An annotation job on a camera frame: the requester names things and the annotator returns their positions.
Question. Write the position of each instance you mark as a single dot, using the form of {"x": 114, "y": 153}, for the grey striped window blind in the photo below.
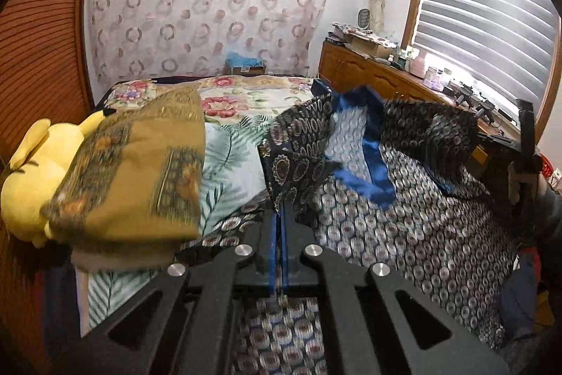
{"x": 483, "y": 14}

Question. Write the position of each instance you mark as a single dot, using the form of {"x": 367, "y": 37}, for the clear plastic jar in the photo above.
{"x": 434, "y": 79}

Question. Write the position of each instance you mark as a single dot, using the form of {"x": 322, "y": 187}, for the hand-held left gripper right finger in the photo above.
{"x": 286, "y": 252}

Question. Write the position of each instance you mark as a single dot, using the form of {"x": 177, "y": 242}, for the pink jar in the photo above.
{"x": 418, "y": 65}

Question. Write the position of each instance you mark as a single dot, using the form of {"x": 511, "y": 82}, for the green leaf print bed sheet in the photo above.
{"x": 228, "y": 168}

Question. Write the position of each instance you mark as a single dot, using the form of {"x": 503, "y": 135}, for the person's right forearm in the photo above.
{"x": 551, "y": 208}

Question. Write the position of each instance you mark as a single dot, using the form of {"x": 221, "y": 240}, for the light blue cloth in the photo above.
{"x": 241, "y": 58}

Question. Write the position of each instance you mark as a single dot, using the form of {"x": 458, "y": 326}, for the small dark box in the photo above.
{"x": 250, "y": 70}

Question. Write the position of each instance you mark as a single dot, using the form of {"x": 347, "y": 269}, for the floral patterned cloth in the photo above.
{"x": 355, "y": 31}

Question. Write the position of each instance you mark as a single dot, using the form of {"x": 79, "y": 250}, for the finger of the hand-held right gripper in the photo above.
{"x": 500, "y": 141}

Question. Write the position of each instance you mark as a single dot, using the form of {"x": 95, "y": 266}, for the sheer circle-patterned curtain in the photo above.
{"x": 197, "y": 6}

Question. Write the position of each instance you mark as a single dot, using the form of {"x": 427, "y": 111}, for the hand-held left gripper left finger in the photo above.
{"x": 274, "y": 252}

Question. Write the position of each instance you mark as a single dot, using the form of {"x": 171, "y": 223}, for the small round fan heater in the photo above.
{"x": 364, "y": 18}

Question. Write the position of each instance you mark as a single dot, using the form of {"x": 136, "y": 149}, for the person's right hand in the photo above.
{"x": 527, "y": 190}

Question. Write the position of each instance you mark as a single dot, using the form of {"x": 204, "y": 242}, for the floral blanket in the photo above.
{"x": 228, "y": 98}

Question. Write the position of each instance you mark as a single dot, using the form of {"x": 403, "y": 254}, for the long wooden cabinet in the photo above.
{"x": 360, "y": 69}

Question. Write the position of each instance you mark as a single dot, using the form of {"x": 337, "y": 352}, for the yellow plush toy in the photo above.
{"x": 26, "y": 190}

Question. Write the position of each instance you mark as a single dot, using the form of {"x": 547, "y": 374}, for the golden patterned blanket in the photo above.
{"x": 131, "y": 173}

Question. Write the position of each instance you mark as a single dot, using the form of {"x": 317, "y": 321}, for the open cardboard box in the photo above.
{"x": 371, "y": 49}

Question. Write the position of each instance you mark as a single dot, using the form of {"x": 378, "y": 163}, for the navy patterned satin pajama top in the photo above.
{"x": 395, "y": 225}

